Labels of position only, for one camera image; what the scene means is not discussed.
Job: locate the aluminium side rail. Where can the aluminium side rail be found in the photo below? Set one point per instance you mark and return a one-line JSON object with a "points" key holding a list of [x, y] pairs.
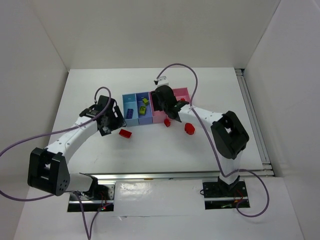
{"points": [[268, 170]]}

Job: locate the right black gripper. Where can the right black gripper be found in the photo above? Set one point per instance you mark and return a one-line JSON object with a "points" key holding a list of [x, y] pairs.
{"points": [[163, 101]]}

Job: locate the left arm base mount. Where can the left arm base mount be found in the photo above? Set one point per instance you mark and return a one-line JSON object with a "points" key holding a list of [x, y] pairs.
{"points": [[102, 198]]}

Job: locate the dark blue bin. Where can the dark blue bin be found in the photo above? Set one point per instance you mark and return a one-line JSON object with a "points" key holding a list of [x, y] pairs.
{"points": [[145, 116]]}

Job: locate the light blue bin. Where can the light blue bin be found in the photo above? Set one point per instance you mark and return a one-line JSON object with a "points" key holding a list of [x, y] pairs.
{"points": [[129, 101]]}

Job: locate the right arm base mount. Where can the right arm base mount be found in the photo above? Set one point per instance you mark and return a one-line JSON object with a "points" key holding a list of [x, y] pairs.
{"points": [[217, 198]]}

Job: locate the purple lego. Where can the purple lego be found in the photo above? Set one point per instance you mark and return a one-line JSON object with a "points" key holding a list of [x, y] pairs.
{"points": [[129, 113]]}

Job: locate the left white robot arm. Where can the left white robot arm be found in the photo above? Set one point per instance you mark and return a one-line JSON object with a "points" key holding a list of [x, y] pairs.
{"points": [[48, 167]]}

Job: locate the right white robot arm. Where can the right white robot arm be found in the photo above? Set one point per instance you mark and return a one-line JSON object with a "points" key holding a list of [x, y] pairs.
{"points": [[226, 134]]}

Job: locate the aluminium front rail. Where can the aluminium front rail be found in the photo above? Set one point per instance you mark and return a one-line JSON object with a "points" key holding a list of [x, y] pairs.
{"points": [[156, 175]]}

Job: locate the round red lego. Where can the round red lego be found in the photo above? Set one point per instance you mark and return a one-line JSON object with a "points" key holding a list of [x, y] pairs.
{"points": [[189, 128]]}

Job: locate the small red lego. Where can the small red lego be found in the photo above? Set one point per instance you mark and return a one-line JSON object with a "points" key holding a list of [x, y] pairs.
{"points": [[167, 122]]}

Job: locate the narrow pink bin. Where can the narrow pink bin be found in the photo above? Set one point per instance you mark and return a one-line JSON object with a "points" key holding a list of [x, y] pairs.
{"points": [[157, 116]]}

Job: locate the wide pink bin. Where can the wide pink bin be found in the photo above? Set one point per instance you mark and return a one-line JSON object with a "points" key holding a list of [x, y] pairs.
{"points": [[181, 92]]}

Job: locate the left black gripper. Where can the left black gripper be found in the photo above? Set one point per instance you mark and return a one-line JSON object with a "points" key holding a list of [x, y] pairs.
{"points": [[110, 122]]}

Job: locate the green lego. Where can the green lego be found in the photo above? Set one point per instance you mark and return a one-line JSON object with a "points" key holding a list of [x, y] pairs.
{"points": [[142, 110], [145, 101]]}

